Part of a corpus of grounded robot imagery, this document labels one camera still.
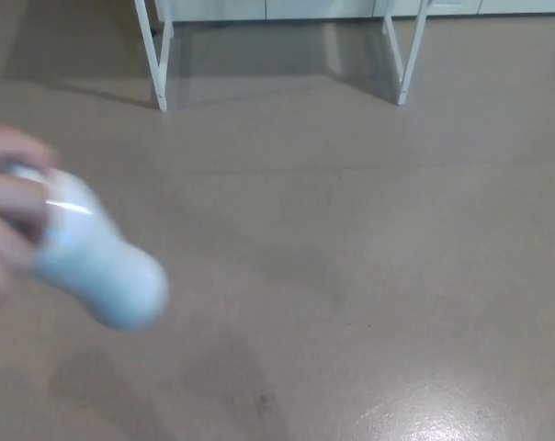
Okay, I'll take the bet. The white metal table frame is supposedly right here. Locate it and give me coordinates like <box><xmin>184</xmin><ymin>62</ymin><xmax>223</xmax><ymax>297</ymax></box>
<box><xmin>132</xmin><ymin>0</ymin><xmax>429</xmax><ymax>112</ymax></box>

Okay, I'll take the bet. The white baseboard cabinet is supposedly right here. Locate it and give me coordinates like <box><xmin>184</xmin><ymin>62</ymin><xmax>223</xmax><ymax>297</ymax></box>
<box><xmin>153</xmin><ymin>0</ymin><xmax>555</xmax><ymax>22</ymax></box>

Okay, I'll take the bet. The white plastic bottle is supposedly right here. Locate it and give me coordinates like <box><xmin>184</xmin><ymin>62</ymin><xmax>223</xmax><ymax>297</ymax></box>
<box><xmin>8</xmin><ymin>161</ymin><xmax>172</xmax><ymax>333</ymax></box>

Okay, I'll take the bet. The person's bare hand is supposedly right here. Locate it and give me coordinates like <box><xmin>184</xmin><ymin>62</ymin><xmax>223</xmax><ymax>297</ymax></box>
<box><xmin>0</xmin><ymin>122</ymin><xmax>62</xmax><ymax>316</ymax></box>

